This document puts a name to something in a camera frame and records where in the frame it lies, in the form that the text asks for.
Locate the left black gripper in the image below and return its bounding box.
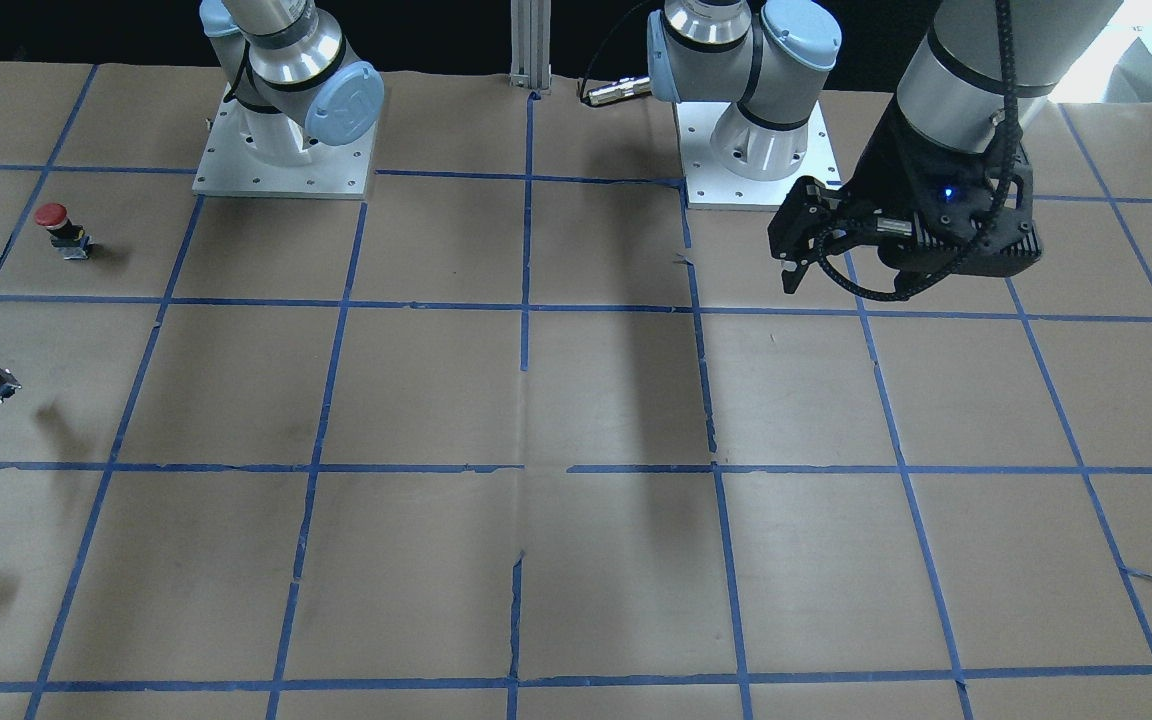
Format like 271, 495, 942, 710
768, 100, 1043, 301

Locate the red push button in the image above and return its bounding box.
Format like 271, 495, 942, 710
33, 202, 92, 262

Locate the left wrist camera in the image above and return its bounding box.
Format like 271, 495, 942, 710
878, 164, 1043, 278

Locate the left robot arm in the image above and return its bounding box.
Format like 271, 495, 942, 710
577, 1, 1119, 302

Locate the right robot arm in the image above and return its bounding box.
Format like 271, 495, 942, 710
0, 1, 385, 316

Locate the aluminium frame post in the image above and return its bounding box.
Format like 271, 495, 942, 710
509, 0, 552, 96

